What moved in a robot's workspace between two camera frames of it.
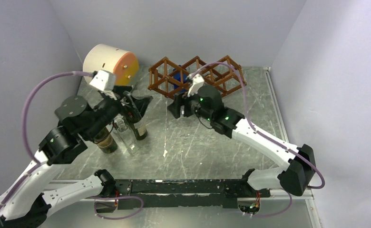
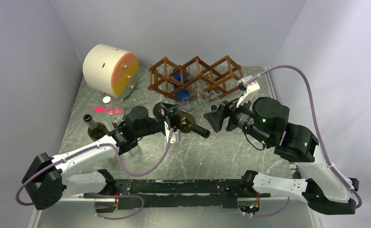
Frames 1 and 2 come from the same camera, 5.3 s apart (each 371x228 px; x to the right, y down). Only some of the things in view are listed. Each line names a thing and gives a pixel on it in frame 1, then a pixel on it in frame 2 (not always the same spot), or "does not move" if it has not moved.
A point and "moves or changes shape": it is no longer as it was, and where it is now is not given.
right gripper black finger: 174,108 to 216,117
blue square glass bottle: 179,74 does not move
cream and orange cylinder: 124,64 does not move
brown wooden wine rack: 171,80 does not move
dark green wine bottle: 140,133 moves or changes shape
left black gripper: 141,103 to 170,107
